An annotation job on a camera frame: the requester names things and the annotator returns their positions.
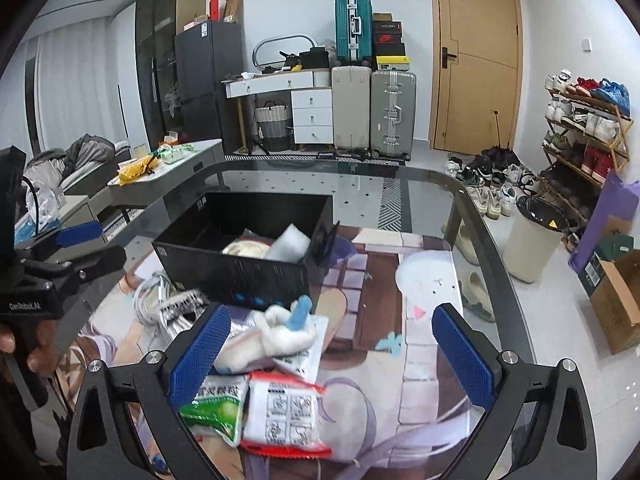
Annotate bagged white adidas laces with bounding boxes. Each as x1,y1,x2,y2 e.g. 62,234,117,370
160,289,208,339

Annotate green white snack packet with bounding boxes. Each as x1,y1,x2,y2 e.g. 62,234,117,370
179,375,250,448

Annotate white blue plush toy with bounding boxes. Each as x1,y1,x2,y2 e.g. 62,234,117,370
213,295,314,375

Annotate white charging cable bundle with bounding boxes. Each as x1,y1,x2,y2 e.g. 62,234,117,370
130,270,174,328

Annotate red white snack packet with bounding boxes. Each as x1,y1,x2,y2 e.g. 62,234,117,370
240,370,332,460

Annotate silver foil packet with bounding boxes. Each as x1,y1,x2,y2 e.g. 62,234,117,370
272,314,329,384

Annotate bagged cream rope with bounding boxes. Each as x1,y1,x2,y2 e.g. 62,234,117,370
221,237,274,260

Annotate person's left hand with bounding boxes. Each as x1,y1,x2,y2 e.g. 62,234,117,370
0,318,58,376

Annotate anime print desk mat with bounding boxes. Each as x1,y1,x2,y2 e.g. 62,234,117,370
54,224,501,480

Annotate yellow cloth item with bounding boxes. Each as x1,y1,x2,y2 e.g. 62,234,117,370
117,154,158,186

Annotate grey white side table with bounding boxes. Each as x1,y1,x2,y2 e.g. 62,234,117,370
107,139,224,208

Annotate black cardboard box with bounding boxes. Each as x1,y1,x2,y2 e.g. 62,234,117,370
153,193,337,310

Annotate white trash bin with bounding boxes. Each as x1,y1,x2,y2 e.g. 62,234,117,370
502,196,568,284

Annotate open cardboard box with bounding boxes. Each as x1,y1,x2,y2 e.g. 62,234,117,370
590,249,640,354

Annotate pile of shoes on floor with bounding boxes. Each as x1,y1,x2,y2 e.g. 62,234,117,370
445,146,538,220

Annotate purple bag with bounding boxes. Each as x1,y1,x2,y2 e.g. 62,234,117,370
568,171,639,273

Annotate black refrigerator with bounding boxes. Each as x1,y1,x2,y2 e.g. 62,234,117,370
176,20,244,154

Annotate woven laundry basket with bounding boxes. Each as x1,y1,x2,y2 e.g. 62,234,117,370
254,101,293,152

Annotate wooden shoe rack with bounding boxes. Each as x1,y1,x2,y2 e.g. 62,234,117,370
539,70,634,224

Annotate silver suitcase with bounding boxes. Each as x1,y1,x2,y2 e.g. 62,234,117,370
370,70,416,160

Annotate white drawer desk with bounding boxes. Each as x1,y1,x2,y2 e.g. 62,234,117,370
224,68,334,152

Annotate beige suitcase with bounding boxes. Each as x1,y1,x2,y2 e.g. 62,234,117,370
331,66,372,151

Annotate stack of shoe boxes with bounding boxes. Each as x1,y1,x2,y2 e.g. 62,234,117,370
372,13,410,72

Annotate wooden door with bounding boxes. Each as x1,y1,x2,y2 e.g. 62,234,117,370
430,0,523,155

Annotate teal suitcase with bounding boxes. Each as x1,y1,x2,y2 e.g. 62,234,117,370
334,0,374,67

